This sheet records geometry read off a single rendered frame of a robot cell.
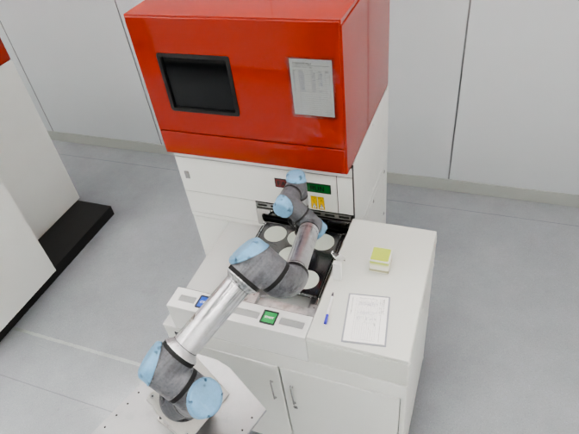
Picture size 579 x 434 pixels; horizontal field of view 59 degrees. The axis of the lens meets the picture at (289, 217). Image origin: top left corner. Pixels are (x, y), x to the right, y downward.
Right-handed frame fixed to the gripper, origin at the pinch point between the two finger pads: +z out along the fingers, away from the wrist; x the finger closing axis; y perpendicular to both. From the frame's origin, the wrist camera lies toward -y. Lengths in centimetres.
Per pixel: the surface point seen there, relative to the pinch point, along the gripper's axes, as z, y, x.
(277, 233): 1.3, 14.4, 5.9
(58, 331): 91, 117, 113
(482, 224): 91, 19, -148
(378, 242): -5.2, -22.8, -19.4
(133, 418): 9, -23, 89
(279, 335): -2.9, -33.5, 35.3
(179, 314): -1, 0, 59
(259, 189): -13.7, 28.9, 3.2
